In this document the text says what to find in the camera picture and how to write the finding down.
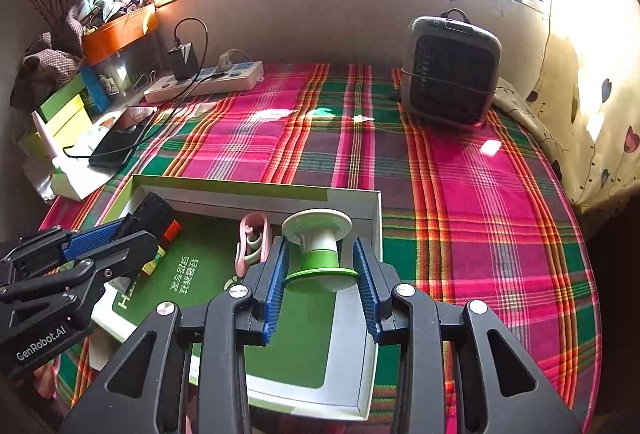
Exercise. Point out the green white cardboard box tray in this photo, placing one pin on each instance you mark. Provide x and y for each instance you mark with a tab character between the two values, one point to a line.
321	361

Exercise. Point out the white power strip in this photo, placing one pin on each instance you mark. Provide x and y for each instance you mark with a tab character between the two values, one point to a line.
241	77

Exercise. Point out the black smartphone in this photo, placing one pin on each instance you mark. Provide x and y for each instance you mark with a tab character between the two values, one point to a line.
120	142

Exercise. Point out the green crumpled paper bag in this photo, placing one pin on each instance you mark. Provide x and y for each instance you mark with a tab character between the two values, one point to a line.
77	184

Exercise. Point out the person hand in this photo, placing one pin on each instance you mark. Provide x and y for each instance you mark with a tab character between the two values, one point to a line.
44	380

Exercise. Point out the brown bottle red cap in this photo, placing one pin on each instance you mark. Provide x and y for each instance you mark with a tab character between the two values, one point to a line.
160	248

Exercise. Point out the black charger with cable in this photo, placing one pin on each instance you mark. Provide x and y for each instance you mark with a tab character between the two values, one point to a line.
182	57

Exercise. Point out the brown checked cloth bundle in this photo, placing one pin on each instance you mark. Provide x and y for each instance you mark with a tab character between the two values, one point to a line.
44	70

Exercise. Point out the yellow green box stack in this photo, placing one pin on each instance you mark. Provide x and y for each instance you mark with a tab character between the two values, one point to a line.
65	115

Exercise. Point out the small grey space heater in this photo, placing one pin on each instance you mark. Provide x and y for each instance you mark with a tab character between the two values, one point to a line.
450	69

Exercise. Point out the black clear stamp device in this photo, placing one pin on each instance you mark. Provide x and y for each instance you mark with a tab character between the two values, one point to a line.
153	215

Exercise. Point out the pink oval clip green pad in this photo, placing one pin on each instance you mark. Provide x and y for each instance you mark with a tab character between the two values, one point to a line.
255	239

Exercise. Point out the orange shelf tray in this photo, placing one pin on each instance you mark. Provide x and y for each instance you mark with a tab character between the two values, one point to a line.
118	34

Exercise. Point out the cream heart pattern curtain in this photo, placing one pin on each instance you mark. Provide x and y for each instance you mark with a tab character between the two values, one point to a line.
587	98

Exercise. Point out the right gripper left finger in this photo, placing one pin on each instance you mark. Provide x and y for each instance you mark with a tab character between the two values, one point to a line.
142	389

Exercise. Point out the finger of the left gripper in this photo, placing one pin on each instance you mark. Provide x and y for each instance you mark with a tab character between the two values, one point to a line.
90	236
42	276

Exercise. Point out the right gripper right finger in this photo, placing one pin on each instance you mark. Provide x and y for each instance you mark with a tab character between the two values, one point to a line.
499	387

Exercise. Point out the green white spool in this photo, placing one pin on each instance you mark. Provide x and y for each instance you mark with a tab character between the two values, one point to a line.
317	232

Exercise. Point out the plaid pink green tablecloth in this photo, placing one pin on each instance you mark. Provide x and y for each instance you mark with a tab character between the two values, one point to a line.
465	215

